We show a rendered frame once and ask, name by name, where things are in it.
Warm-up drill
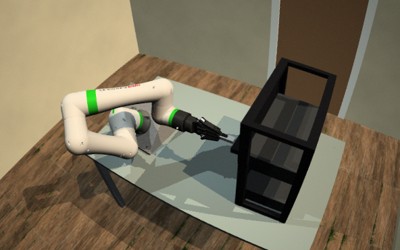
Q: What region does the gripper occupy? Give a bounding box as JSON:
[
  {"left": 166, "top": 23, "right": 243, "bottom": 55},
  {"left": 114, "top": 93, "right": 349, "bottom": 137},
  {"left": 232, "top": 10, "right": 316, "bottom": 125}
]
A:
[{"left": 184, "top": 116, "right": 236, "bottom": 144}]

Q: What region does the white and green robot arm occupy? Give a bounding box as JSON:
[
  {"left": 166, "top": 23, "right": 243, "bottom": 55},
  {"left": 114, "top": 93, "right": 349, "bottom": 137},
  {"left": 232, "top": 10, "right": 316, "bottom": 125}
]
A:
[{"left": 61, "top": 78, "right": 191, "bottom": 159}]

